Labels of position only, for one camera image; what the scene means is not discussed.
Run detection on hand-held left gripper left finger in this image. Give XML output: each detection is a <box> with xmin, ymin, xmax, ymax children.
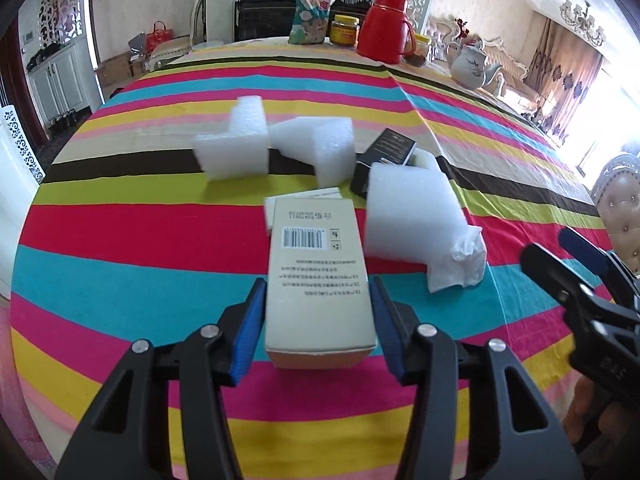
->
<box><xmin>54</xmin><ymin>277</ymin><xmax>268</xmax><ymax>480</ymax></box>

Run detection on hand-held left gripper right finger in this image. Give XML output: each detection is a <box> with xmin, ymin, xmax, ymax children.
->
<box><xmin>370</xmin><ymin>275</ymin><xmax>586</xmax><ymax>480</ymax></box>

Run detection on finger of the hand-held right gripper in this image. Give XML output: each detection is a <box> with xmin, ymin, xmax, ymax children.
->
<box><xmin>520</xmin><ymin>242</ymin><xmax>598</xmax><ymax>313</ymax></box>
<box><xmin>559</xmin><ymin>226</ymin><xmax>640</xmax><ymax>306</ymax></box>

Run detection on beige cardboard box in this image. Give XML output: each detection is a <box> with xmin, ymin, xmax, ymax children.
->
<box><xmin>263</xmin><ymin>195</ymin><xmax>377</xmax><ymax>370</ymax></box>

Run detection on white foam block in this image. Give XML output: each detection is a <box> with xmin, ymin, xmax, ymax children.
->
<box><xmin>269</xmin><ymin>116</ymin><xmax>357</xmax><ymax>187</ymax></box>
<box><xmin>363</xmin><ymin>152</ymin><xmax>468</xmax><ymax>266</ymax></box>
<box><xmin>192</xmin><ymin>97</ymin><xmax>270</xmax><ymax>183</ymax></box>

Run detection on thin white carton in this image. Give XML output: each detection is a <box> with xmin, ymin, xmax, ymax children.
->
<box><xmin>263</xmin><ymin>187</ymin><xmax>342</xmax><ymax>233</ymax></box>

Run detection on black cardboard box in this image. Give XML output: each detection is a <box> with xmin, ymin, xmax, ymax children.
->
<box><xmin>350</xmin><ymin>128</ymin><xmax>418</xmax><ymax>200</ymax></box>

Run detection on person's right hand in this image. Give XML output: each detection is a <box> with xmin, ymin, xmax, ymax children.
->
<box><xmin>565</xmin><ymin>376</ymin><xmax>609</xmax><ymax>456</ymax></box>

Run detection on beige tufted ornate chair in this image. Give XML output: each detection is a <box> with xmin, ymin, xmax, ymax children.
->
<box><xmin>592</xmin><ymin>152</ymin><xmax>640</xmax><ymax>271</ymax></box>

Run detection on striped colourful tablecloth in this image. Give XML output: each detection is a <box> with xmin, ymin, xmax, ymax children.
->
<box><xmin>10</xmin><ymin>37</ymin><xmax>640</xmax><ymax>480</ymax></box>

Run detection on brown patterned curtain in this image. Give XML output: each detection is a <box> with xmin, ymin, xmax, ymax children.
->
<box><xmin>532</xmin><ymin>12</ymin><xmax>611</xmax><ymax>141</ymax></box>

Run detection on cream ornate sofa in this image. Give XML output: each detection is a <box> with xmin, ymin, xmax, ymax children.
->
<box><xmin>482</xmin><ymin>37</ymin><xmax>546</xmax><ymax>111</ymax></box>

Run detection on white ceramic teapot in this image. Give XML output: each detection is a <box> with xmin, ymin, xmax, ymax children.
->
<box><xmin>446</xmin><ymin>40</ymin><xmax>503</xmax><ymax>88</ymax></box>

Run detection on chandelier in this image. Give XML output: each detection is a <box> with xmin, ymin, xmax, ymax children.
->
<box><xmin>559</xmin><ymin>0</ymin><xmax>606</xmax><ymax>46</ymax></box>

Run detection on dark filled glass jar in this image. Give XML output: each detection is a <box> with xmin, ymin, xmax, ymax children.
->
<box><xmin>402</xmin><ymin>34</ymin><xmax>432</xmax><ymax>67</ymax></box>

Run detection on cream ornate armchair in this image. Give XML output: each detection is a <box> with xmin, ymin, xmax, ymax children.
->
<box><xmin>425</xmin><ymin>14</ymin><xmax>481</xmax><ymax>61</ymax></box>

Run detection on row of dark shoes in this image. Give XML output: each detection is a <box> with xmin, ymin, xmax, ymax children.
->
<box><xmin>47</xmin><ymin>112</ymin><xmax>78</xmax><ymax>133</ymax></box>

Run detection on cream dining chair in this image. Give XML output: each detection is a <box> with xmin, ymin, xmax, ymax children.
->
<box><xmin>150</xmin><ymin>0</ymin><xmax>208</xmax><ymax>68</ymax></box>

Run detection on red thermos jug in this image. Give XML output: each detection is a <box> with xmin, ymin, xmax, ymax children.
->
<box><xmin>356</xmin><ymin>0</ymin><xmax>416</xmax><ymax>65</ymax></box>

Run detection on brown cardboard box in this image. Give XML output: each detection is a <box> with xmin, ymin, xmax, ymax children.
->
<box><xmin>96</xmin><ymin>52</ymin><xmax>133</xmax><ymax>88</ymax></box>

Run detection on white carved floor panel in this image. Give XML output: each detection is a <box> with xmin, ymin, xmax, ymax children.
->
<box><xmin>0</xmin><ymin>105</ymin><xmax>46</xmax><ymax>183</ymax></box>

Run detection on red gift bag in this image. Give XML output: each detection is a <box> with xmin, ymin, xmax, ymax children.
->
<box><xmin>145</xmin><ymin>21</ymin><xmax>173</xmax><ymax>53</ymax></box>

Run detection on yellow lid glass jar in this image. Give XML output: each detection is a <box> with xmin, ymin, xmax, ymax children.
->
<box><xmin>329</xmin><ymin>14</ymin><xmax>361</xmax><ymax>46</ymax></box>

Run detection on low white cabinet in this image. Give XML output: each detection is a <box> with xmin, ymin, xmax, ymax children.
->
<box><xmin>27</xmin><ymin>42</ymin><xmax>98</xmax><ymax>133</ymax></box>

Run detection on black upright piano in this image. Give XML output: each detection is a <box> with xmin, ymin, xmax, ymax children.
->
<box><xmin>234</xmin><ymin>0</ymin><xmax>373</xmax><ymax>43</ymax></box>

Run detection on green snack bag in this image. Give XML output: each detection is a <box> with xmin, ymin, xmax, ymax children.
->
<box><xmin>287</xmin><ymin>0</ymin><xmax>343</xmax><ymax>46</ymax></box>

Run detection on dark wooden door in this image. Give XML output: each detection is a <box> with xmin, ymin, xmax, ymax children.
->
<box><xmin>0</xmin><ymin>25</ymin><xmax>48</xmax><ymax>146</ymax></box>

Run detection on dark items on cabinet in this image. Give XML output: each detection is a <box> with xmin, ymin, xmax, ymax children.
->
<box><xmin>26</xmin><ymin>42</ymin><xmax>63</xmax><ymax>68</ymax></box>

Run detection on white lattice entry screen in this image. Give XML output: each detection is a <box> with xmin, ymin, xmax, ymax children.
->
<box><xmin>37</xmin><ymin>0</ymin><xmax>83</xmax><ymax>43</ymax></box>

